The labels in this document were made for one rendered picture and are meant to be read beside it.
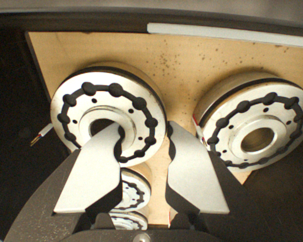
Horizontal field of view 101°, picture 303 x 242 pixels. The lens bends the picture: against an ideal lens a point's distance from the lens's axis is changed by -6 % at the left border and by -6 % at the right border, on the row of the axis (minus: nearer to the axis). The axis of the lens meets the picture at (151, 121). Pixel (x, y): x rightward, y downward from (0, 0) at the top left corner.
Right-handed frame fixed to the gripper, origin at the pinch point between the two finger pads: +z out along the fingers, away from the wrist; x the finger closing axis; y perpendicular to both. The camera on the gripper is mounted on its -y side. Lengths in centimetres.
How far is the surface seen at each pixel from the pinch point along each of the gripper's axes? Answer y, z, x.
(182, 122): 1.2, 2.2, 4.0
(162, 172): 10.1, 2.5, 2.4
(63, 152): 6.4, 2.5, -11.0
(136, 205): 14.6, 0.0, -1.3
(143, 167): 7.9, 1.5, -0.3
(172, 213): 20.5, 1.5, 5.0
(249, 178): 10.9, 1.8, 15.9
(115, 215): 17.6, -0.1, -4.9
